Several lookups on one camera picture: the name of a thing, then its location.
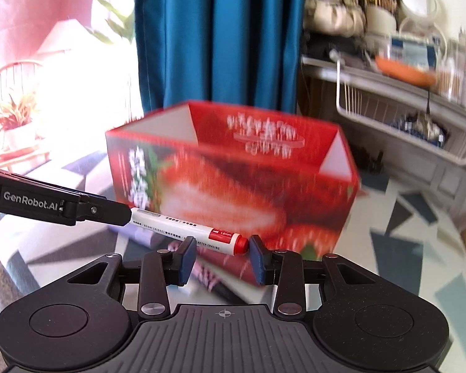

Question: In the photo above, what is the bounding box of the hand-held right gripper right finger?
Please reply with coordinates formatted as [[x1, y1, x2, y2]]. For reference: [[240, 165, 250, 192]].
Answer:
[[249, 235, 378, 316]]

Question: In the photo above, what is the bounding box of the white marker with red cap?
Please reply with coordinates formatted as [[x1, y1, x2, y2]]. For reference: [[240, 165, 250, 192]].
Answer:
[[129, 207, 250, 256]]

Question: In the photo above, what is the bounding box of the geometric patterned tablecloth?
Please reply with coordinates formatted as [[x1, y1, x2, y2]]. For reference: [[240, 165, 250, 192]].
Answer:
[[0, 150, 466, 373]]

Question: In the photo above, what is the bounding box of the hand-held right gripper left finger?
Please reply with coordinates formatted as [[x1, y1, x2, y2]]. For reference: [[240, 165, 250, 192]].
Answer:
[[62, 238, 198, 319]]

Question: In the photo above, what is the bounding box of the round white mirror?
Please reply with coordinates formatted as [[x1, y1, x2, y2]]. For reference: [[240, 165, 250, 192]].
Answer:
[[398, 0, 440, 32]]

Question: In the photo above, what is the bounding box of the blue curtain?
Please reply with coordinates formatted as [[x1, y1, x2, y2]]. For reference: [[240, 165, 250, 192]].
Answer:
[[135, 0, 307, 116]]

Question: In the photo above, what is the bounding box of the dark red tube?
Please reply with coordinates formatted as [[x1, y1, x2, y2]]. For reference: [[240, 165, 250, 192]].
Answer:
[[194, 254, 259, 304]]

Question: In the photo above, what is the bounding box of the orange bowl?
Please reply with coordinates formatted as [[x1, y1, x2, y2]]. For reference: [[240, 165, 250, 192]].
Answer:
[[375, 56, 436, 87]]

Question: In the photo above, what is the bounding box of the clear cotton swab container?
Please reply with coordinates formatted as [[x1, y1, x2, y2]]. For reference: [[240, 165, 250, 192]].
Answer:
[[434, 61, 465, 102]]

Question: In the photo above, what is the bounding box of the red strawberry print box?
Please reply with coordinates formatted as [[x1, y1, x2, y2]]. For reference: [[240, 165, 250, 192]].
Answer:
[[106, 101, 360, 285]]

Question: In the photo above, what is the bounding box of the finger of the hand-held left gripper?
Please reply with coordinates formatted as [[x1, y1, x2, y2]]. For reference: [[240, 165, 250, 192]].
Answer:
[[63, 193, 132, 227]]

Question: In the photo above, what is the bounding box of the white wire basket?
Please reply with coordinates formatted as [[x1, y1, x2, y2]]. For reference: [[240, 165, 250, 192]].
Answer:
[[336, 60, 466, 166]]

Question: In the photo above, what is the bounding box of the white brush holder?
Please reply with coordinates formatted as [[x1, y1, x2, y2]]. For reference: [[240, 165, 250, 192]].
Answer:
[[365, 5, 397, 36]]

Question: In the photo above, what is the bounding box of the white drawstring bag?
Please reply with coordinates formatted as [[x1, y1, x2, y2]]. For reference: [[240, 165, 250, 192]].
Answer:
[[304, 0, 366, 38]]

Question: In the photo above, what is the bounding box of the blue and white packet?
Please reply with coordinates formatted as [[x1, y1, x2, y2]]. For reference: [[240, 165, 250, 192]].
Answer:
[[391, 35, 442, 71]]

